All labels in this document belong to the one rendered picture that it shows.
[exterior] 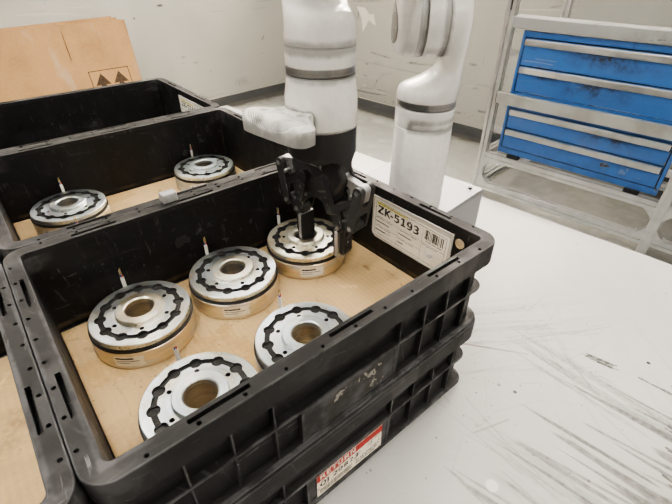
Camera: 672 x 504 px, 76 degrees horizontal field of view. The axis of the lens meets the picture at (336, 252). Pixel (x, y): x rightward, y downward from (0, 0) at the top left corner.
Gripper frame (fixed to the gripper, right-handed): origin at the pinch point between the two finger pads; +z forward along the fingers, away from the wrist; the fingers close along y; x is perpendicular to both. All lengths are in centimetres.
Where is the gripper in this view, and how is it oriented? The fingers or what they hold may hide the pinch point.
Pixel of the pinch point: (323, 235)
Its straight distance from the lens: 54.0
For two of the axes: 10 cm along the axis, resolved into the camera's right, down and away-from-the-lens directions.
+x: -6.8, 4.1, -6.1
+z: 0.0, 8.2, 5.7
